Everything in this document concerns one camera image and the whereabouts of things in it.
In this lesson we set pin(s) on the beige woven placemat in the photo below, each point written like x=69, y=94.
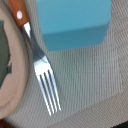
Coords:
x=92, y=84

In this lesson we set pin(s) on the beige round plate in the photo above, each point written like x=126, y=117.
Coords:
x=14, y=84

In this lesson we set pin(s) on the light blue carton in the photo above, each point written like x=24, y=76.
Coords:
x=71, y=24

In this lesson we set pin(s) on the fork with orange handle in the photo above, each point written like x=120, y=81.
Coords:
x=42, y=66

